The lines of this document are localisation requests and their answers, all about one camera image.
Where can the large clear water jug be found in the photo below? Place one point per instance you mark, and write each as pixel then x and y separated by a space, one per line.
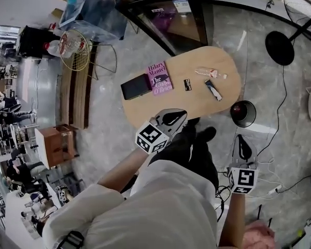
pixel 72 43
pixel 54 48

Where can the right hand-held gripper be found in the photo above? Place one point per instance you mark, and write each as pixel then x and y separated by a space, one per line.
pixel 243 179

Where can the person's left forearm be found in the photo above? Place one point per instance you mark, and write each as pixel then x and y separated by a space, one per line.
pixel 121 172

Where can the black standing fan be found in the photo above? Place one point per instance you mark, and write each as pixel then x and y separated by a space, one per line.
pixel 280 48

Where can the white panel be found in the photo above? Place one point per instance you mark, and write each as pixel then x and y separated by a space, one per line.
pixel 42 149

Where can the person's left black shoe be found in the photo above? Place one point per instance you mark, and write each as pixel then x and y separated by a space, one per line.
pixel 192 123

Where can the red crumpled packet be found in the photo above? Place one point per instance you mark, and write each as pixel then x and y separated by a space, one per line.
pixel 237 109

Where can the brown wooden cabinet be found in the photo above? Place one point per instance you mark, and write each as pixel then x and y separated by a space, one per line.
pixel 62 144

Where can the black wire waste bin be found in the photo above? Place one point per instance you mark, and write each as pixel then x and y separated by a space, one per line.
pixel 243 114

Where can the pink book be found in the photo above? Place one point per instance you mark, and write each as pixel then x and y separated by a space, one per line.
pixel 159 79

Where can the person's black shoe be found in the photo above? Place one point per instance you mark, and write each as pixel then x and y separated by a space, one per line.
pixel 192 123
pixel 206 134

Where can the person's black trousers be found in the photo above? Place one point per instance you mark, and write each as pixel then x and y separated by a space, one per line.
pixel 191 159

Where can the dark snack wrapper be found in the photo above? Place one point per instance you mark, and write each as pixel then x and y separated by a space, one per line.
pixel 213 91

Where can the pink cloth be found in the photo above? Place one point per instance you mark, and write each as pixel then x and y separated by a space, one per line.
pixel 256 235

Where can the wooden coffee table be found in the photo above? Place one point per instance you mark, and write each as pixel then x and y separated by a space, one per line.
pixel 191 105

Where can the small cardboard piece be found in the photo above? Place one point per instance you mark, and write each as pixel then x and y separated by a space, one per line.
pixel 57 12

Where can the small black card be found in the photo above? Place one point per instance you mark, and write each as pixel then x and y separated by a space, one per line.
pixel 187 85

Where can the black glass-door fridge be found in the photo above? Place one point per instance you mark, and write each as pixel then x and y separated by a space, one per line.
pixel 171 17

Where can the clear plastic storage box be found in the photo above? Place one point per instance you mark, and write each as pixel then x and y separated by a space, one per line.
pixel 98 17

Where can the yellow green ball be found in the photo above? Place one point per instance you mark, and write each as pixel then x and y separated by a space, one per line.
pixel 299 233

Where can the black cabinet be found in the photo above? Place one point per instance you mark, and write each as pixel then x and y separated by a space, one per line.
pixel 36 41

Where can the person's right forearm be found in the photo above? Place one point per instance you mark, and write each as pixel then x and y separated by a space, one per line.
pixel 233 216

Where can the black box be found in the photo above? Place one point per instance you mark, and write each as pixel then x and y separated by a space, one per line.
pixel 134 87

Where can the clear plastic bottle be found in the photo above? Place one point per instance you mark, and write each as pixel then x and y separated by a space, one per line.
pixel 210 72

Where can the brown wooden bench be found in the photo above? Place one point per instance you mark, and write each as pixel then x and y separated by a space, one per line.
pixel 75 100

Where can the person's right black shoe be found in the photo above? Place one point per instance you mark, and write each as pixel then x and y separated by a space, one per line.
pixel 206 134

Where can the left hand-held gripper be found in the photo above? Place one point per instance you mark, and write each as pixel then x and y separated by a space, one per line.
pixel 151 137

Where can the person's white shirt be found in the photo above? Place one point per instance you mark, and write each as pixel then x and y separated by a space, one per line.
pixel 158 211

